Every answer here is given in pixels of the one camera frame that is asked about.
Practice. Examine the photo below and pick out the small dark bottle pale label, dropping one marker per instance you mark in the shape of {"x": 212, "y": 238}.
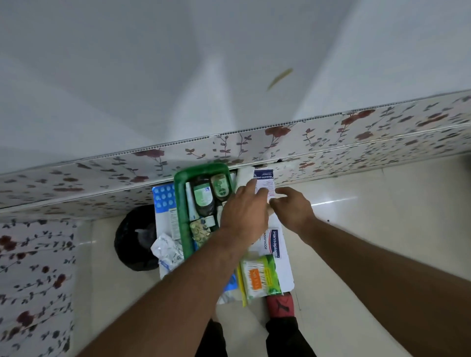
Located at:
{"x": 220, "y": 187}

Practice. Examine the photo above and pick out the person's right hand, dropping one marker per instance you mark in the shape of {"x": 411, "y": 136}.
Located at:
{"x": 294, "y": 213}

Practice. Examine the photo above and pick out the person's right fingers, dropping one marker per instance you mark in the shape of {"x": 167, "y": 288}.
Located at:
{"x": 285, "y": 191}

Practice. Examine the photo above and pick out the dark bottle green label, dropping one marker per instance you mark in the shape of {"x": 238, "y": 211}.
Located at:
{"x": 203, "y": 196}

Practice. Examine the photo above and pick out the green plastic basket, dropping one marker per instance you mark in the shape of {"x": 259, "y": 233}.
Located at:
{"x": 180, "y": 209}

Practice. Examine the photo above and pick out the white plaster strip packet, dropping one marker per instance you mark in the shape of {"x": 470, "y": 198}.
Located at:
{"x": 264, "y": 180}

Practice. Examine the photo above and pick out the small white medicine box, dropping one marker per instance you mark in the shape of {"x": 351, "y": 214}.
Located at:
{"x": 173, "y": 222}

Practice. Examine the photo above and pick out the blue dotted blister pack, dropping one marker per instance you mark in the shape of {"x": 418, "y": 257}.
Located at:
{"x": 163, "y": 196}

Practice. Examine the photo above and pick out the crumpled white wrapper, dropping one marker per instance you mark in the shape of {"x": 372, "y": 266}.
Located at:
{"x": 167, "y": 252}

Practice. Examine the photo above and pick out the black trousers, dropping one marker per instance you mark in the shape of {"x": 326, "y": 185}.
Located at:
{"x": 287, "y": 340}

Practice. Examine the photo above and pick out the person's left hand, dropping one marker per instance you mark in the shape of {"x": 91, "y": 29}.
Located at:
{"x": 243, "y": 217}

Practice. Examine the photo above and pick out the black bin bag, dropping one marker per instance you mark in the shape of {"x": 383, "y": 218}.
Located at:
{"x": 130, "y": 242}

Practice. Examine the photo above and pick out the white ointment tube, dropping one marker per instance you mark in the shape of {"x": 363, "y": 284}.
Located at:
{"x": 191, "y": 204}

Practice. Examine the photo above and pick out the red shoe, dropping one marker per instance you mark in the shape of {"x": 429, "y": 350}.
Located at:
{"x": 280, "y": 305}

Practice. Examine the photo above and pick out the person's right forearm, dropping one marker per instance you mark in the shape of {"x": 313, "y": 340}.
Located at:
{"x": 382, "y": 279}

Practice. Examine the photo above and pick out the person's left forearm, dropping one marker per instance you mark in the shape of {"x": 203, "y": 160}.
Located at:
{"x": 176, "y": 298}

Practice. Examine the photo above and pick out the white plaster packet blue label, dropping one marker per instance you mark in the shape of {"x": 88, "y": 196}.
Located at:
{"x": 274, "y": 244}

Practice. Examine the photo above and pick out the gold pill blister pack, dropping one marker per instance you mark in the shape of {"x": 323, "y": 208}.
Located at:
{"x": 200, "y": 232}

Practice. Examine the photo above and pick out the person's left fingers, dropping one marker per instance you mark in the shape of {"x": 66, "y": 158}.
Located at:
{"x": 252, "y": 189}

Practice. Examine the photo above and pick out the green cotton swab packet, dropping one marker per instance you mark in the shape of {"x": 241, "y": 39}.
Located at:
{"x": 262, "y": 277}

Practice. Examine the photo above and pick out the short floral patterned panel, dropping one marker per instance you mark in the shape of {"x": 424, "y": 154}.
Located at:
{"x": 33, "y": 287}

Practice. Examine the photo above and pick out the long floral patterned panel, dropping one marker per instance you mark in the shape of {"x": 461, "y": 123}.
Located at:
{"x": 331, "y": 143}

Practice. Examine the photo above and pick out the white gauze roll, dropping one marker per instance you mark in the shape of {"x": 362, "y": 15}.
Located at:
{"x": 243, "y": 176}

